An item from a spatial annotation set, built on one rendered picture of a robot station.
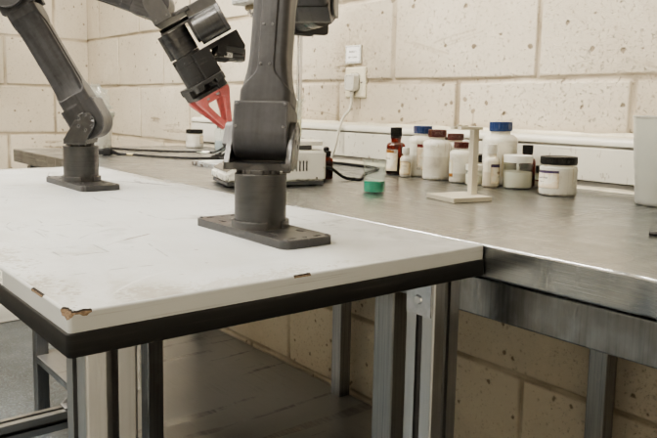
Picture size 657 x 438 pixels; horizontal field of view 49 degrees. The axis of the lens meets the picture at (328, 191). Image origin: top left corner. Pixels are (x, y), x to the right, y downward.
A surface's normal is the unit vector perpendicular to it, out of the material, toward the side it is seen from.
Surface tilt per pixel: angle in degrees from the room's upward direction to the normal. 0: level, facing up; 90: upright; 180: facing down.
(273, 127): 75
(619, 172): 90
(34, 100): 90
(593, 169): 90
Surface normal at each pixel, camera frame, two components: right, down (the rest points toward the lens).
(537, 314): -0.78, 0.06
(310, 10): -0.08, 0.94
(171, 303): 0.62, 0.11
